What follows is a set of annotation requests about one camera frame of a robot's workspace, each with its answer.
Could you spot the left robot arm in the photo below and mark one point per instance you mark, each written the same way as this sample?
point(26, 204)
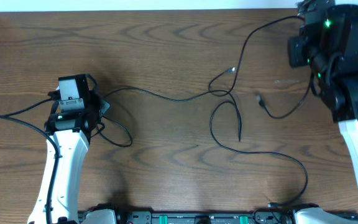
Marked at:
point(57, 201)

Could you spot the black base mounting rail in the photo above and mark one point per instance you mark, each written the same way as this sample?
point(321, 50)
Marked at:
point(305, 213)

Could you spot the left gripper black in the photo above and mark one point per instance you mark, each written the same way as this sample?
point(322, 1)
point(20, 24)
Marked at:
point(103, 106)

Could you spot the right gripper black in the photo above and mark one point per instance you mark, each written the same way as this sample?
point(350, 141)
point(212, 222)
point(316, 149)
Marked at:
point(296, 44)

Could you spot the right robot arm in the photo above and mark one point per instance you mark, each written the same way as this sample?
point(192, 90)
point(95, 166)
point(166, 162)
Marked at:
point(328, 44)

